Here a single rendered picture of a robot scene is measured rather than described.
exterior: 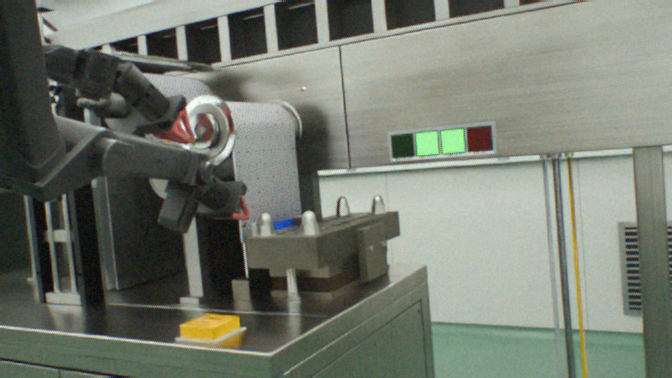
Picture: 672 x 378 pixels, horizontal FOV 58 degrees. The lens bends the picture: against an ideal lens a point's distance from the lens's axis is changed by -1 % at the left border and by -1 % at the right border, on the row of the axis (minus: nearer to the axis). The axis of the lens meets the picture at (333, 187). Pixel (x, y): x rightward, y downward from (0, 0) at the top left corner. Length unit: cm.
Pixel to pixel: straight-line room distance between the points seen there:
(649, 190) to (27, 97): 124
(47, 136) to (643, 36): 107
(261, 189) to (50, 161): 73
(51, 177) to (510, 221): 331
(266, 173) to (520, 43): 61
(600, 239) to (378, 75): 247
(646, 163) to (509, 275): 243
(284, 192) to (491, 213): 252
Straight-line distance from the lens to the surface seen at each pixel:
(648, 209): 149
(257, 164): 132
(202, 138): 128
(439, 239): 391
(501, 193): 377
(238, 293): 128
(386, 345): 128
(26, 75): 61
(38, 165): 65
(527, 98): 135
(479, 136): 136
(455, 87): 139
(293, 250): 115
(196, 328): 102
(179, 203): 110
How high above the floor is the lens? 118
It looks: 3 degrees down
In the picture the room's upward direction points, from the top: 5 degrees counter-clockwise
